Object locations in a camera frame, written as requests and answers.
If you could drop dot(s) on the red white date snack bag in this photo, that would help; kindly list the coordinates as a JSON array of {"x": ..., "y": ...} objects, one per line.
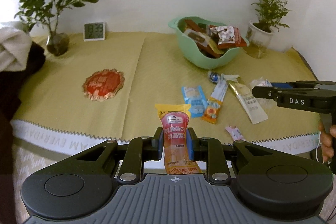
[{"x": 227, "y": 37}]

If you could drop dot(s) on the small pink white candy packet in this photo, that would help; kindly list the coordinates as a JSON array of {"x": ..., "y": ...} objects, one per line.
[{"x": 235, "y": 133}]

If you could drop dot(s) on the orange white snack stick packet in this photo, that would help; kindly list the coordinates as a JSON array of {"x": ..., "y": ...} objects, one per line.
[{"x": 215, "y": 101}]

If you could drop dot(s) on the long cream snack packet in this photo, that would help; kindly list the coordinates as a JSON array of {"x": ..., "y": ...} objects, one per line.
[{"x": 249, "y": 103}]

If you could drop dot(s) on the yellow-green table cloth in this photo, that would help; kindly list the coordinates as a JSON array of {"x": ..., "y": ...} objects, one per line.
[{"x": 55, "y": 111}]

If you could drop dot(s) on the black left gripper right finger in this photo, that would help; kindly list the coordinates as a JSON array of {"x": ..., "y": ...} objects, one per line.
[{"x": 213, "y": 153}]

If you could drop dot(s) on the white pot with plant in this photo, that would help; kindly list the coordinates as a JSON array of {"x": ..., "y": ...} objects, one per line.
[{"x": 260, "y": 33}]

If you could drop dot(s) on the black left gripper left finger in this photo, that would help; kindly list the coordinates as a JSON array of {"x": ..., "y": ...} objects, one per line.
[{"x": 136, "y": 153}]

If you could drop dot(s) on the white folded towel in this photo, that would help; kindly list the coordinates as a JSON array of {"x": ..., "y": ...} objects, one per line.
[{"x": 15, "y": 47}]

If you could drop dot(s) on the small white round snack packet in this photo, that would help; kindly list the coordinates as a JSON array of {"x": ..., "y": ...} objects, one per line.
[{"x": 260, "y": 82}]

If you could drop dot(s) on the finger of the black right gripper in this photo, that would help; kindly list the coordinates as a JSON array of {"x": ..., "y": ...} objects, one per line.
[
  {"x": 296, "y": 85},
  {"x": 265, "y": 92}
]

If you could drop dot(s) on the light blue snack packet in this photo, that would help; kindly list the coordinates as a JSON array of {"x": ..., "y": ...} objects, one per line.
[{"x": 195, "y": 97}]

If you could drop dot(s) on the red-brown snack bar wrapper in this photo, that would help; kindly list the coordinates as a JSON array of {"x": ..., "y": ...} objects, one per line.
[{"x": 190, "y": 24}]

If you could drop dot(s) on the clear packet brown cake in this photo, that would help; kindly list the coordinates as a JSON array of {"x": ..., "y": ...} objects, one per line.
[{"x": 198, "y": 37}]

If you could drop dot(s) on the mint green plastic bowl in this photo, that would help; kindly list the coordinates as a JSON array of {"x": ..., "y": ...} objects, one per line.
[{"x": 189, "y": 48}]

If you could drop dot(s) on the brown and tan snack bar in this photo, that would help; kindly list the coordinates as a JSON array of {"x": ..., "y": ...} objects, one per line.
[{"x": 212, "y": 51}]

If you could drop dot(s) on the blue foil candy ball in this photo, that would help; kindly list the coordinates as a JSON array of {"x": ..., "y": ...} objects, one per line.
[{"x": 214, "y": 77}]

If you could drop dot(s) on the round red paper coaster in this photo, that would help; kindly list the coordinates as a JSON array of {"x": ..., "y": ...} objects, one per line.
[{"x": 103, "y": 85}]

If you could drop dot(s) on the red and pink jelly packet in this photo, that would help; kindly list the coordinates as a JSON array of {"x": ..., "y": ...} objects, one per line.
[{"x": 175, "y": 120}]

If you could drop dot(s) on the right hand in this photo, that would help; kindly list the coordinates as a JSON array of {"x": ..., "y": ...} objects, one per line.
[{"x": 326, "y": 140}]

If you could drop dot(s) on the white digital clock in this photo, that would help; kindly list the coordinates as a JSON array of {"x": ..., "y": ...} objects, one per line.
[{"x": 94, "y": 31}]

